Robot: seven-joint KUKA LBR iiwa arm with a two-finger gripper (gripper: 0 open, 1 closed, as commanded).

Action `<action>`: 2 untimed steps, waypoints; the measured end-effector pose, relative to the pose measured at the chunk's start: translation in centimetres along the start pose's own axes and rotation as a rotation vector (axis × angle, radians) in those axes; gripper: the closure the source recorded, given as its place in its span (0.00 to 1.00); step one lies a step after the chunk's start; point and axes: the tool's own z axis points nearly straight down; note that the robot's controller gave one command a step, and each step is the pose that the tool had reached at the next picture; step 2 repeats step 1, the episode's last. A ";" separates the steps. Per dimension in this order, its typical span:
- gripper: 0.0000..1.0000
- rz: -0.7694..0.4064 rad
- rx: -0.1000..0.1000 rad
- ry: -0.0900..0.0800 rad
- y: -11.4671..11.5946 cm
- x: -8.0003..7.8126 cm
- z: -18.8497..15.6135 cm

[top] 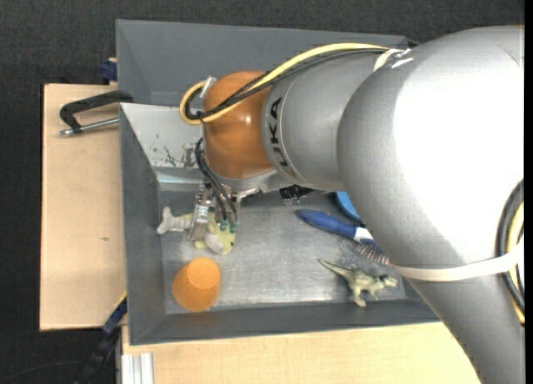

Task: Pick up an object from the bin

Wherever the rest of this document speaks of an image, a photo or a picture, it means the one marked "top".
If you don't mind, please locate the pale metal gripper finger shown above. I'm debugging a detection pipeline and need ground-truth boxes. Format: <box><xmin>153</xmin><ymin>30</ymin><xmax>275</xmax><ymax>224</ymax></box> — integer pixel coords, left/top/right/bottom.
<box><xmin>188</xmin><ymin>202</ymin><xmax>212</xmax><ymax>244</ymax></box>

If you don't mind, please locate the pale yellow toy fish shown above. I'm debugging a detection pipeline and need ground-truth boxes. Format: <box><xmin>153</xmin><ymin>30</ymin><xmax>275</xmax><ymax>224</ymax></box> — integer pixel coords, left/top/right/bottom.
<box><xmin>156</xmin><ymin>206</ymin><xmax>237</xmax><ymax>256</ymax></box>

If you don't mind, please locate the orange cup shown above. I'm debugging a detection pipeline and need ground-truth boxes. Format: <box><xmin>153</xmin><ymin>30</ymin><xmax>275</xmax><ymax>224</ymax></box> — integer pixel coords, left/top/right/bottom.
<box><xmin>171</xmin><ymin>256</ymin><xmax>222</xmax><ymax>313</ymax></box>

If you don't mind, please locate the grey metal bin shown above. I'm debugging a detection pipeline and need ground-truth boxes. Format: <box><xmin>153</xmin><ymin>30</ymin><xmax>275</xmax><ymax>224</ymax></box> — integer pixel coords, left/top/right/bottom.
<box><xmin>114</xmin><ymin>18</ymin><xmax>439</xmax><ymax>347</ymax></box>

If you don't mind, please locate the blue and white brush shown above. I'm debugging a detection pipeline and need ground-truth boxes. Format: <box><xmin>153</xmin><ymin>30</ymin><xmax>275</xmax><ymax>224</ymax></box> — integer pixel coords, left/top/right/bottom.
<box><xmin>294</xmin><ymin>207</ymin><xmax>393</xmax><ymax>267</ymax></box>

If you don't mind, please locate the pale wood flat board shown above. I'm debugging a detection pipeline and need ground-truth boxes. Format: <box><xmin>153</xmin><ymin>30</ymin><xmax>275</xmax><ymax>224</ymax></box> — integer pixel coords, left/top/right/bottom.
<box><xmin>38</xmin><ymin>82</ymin><xmax>128</xmax><ymax>332</ymax></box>

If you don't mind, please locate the blue round thing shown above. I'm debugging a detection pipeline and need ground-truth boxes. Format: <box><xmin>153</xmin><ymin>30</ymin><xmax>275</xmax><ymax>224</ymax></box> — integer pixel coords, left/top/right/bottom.
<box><xmin>334</xmin><ymin>190</ymin><xmax>362</xmax><ymax>224</ymax></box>

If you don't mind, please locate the green toy dinosaur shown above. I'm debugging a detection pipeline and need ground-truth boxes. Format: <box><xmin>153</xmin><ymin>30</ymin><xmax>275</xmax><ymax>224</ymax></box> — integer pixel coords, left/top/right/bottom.
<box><xmin>317</xmin><ymin>257</ymin><xmax>400</xmax><ymax>308</ymax></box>

